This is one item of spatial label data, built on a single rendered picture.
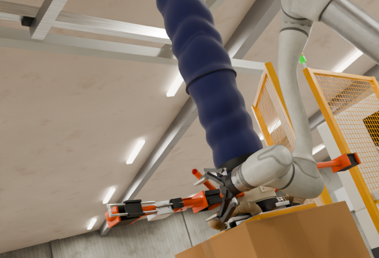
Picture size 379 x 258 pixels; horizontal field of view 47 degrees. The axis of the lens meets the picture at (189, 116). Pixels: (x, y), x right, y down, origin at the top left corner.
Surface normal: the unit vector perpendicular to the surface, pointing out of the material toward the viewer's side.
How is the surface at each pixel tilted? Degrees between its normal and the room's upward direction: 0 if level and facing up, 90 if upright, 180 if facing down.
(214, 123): 68
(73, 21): 90
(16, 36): 90
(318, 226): 90
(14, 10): 90
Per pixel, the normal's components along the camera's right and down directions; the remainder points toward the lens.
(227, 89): 0.20, -0.64
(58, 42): 0.58, -0.47
